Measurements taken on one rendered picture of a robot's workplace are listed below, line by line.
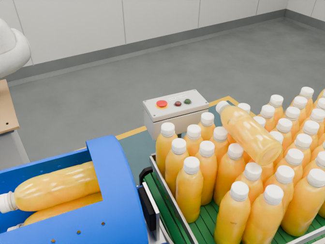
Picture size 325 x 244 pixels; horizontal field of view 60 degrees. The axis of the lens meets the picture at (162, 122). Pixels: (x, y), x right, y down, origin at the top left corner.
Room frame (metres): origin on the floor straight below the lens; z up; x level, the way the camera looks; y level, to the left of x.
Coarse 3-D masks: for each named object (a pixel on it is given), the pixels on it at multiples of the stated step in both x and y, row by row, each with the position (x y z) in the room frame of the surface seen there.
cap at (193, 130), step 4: (192, 124) 0.63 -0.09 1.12; (188, 128) 0.62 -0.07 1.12; (192, 128) 0.62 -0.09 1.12; (196, 128) 0.62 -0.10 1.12; (200, 128) 0.62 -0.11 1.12; (188, 132) 0.61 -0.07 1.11; (192, 132) 0.60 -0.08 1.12; (196, 132) 0.60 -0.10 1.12; (200, 132) 0.61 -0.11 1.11; (192, 136) 0.60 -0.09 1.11; (196, 136) 0.60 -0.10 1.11
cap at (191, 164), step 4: (192, 156) 0.50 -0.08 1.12; (184, 160) 0.49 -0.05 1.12; (188, 160) 0.49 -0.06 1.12; (192, 160) 0.49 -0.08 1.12; (196, 160) 0.49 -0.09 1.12; (184, 164) 0.48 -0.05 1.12; (188, 164) 0.48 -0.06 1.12; (192, 164) 0.48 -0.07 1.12; (196, 164) 0.48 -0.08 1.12; (188, 168) 0.47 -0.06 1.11; (192, 168) 0.47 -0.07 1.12; (196, 168) 0.47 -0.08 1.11
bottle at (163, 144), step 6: (174, 132) 0.62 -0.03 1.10; (162, 138) 0.61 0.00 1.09; (168, 138) 0.61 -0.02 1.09; (174, 138) 0.61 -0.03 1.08; (156, 144) 0.62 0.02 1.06; (162, 144) 0.60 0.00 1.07; (168, 144) 0.60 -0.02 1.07; (156, 150) 0.61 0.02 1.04; (162, 150) 0.59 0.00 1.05; (168, 150) 0.59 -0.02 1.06; (156, 156) 0.61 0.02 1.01; (162, 156) 0.59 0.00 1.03; (156, 162) 0.61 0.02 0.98; (162, 162) 0.59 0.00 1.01; (162, 168) 0.59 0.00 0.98; (162, 174) 0.59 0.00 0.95
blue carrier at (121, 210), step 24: (96, 144) 0.43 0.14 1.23; (24, 168) 0.45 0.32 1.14; (48, 168) 0.47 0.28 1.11; (96, 168) 0.36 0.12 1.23; (120, 168) 0.36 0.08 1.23; (0, 192) 0.43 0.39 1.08; (120, 192) 0.32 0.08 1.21; (0, 216) 0.40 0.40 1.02; (24, 216) 0.41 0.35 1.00; (72, 216) 0.28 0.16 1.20; (96, 216) 0.29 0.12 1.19; (120, 216) 0.29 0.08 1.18; (0, 240) 0.24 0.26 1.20; (24, 240) 0.24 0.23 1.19; (48, 240) 0.25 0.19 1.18; (72, 240) 0.25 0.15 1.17; (96, 240) 0.26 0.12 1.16; (120, 240) 0.27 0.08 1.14; (144, 240) 0.28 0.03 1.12
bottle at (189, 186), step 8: (184, 168) 0.48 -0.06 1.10; (184, 176) 0.47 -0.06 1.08; (192, 176) 0.47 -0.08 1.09; (200, 176) 0.47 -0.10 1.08; (176, 184) 0.48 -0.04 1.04; (184, 184) 0.46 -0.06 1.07; (192, 184) 0.46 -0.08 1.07; (200, 184) 0.46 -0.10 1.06; (176, 192) 0.48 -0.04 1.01; (184, 192) 0.45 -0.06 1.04; (192, 192) 0.45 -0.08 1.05; (200, 192) 0.46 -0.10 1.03; (176, 200) 0.47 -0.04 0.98; (184, 200) 0.45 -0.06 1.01; (192, 200) 0.45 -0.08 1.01; (200, 200) 0.47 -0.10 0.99; (184, 208) 0.45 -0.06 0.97; (192, 208) 0.45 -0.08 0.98; (200, 208) 0.48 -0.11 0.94; (176, 216) 0.47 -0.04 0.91; (184, 216) 0.45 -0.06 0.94; (192, 216) 0.45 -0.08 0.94
